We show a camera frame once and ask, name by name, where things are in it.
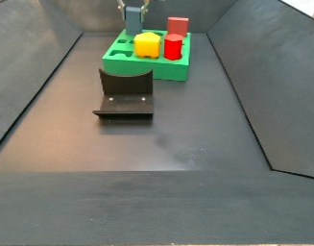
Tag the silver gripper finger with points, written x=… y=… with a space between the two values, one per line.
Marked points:
x=144 y=6
x=122 y=8

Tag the blue rectangular block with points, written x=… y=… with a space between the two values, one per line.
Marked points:
x=132 y=21

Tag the green shape sorter board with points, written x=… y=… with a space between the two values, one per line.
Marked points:
x=122 y=62

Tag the black curved fixture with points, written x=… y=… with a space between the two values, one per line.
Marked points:
x=127 y=95

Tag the salmon red oblong block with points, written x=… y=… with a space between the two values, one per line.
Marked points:
x=178 y=25

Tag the red hexagon block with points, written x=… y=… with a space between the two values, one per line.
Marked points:
x=173 y=47

